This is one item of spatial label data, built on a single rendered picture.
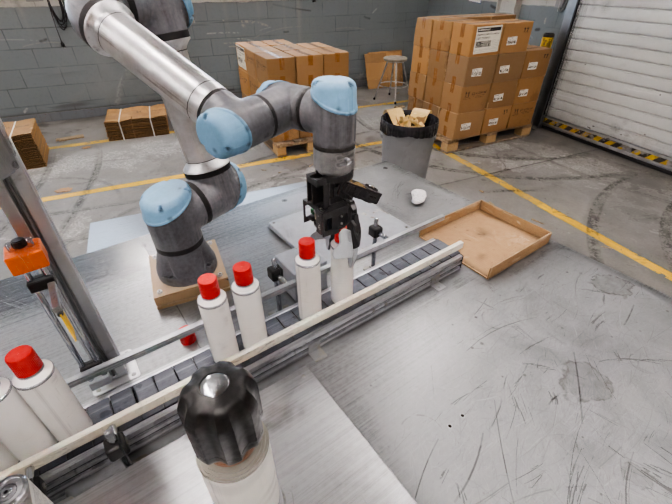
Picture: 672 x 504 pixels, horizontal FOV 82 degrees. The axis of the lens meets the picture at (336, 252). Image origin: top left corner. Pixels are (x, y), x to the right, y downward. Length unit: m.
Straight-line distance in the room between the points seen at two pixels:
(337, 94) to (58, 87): 5.56
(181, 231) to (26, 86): 5.26
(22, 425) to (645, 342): 1.20
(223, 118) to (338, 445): 0.55
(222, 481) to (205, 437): 0.08
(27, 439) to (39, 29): 5.47
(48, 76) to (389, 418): 5.73
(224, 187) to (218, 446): 0.69
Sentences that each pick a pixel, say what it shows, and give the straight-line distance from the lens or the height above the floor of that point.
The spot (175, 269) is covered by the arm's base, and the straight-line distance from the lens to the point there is 1.02.
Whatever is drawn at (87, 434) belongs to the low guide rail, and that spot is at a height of 0.91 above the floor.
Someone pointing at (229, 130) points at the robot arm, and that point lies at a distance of 0.61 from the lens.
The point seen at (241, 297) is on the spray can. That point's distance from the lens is 0.72.
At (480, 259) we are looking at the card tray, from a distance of 1.20.
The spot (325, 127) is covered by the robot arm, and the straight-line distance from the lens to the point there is 0.66.
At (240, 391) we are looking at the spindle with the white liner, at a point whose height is 1.18.
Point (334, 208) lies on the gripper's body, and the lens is 0.72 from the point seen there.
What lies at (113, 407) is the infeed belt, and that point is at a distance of 0.84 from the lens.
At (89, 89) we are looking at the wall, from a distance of 6.05.
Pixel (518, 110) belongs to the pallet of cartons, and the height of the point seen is 0.32.
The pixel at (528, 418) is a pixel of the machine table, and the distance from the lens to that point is 0.87.
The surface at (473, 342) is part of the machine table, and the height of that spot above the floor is 0.83.
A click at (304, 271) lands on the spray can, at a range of 0.77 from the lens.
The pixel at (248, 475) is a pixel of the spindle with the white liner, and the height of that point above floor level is 1.06.
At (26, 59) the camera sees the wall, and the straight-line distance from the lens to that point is 6.07.
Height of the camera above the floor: 1.51
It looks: 36 degrees down
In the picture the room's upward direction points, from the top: straight up
